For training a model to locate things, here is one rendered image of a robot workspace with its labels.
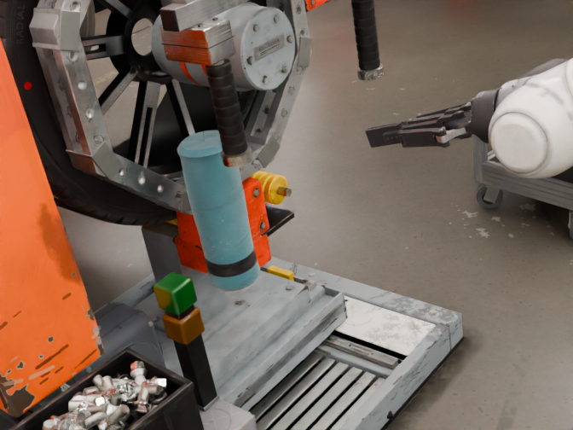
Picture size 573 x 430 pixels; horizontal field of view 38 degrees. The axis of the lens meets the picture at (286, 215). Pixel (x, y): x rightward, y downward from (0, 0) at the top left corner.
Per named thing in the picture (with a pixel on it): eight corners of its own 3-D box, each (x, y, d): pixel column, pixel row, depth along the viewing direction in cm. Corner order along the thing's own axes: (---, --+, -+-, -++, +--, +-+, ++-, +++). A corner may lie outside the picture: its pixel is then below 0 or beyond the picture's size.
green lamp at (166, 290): (178, 293, 114) (172, 270, 112) (199, 301, 112) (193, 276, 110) (158, 309, 112) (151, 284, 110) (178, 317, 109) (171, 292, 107)
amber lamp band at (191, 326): (187, 322, 116) (180, 299, 115) (206, 331, 114) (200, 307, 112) (166, 339, 114) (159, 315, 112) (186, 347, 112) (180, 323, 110)
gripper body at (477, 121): (512, 78, 118) (454, 89, 124) (488, 101, 112) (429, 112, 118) (526, 125, 120) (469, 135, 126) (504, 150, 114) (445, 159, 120)
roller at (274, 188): (195, 174, 181) (190, 149, 178) (300, 199, 163) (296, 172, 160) (176, 185, 177) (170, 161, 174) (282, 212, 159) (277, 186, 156)
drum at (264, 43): (213, 65, 149) (197, -14, 142) (305, 76, 136) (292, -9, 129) (156, 94, 140) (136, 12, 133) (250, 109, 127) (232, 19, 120)
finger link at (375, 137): (410, 140, 128) (408, 142, 127) (373, 146, 132) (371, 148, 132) (403, 122, 127) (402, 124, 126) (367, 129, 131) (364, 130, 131)
